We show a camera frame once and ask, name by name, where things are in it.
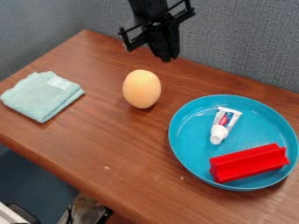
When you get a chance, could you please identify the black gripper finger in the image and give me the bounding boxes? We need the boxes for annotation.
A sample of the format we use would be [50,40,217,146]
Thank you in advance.
[165,20,180,61]
[146,26,170,62]

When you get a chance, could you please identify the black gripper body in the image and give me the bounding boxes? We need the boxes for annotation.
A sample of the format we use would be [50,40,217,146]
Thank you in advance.
[117,0,194,52]

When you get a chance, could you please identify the white toothpaste tube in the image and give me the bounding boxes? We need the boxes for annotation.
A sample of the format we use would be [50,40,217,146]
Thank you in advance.
[209,107,242,145]

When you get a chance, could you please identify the blue round plate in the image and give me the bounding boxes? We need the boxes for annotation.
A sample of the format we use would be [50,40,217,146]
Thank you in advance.
[168,94,299,192]

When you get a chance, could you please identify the light green folded cloth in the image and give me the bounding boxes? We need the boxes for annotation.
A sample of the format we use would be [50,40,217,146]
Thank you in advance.
[0,71,84,123]

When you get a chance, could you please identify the orange egg-shaped object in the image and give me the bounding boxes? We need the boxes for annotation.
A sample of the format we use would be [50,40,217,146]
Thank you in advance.
[122,69,161,109]

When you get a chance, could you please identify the red plastic block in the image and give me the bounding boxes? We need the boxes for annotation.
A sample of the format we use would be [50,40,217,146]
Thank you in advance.
[209,143,289,183]

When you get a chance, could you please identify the grey bag under table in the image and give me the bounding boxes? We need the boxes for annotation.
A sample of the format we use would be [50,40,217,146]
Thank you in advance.
[57,193,113,224]

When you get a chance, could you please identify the white object bottom left corner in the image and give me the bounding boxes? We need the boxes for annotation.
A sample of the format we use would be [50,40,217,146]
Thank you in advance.
[0,202,29,224]

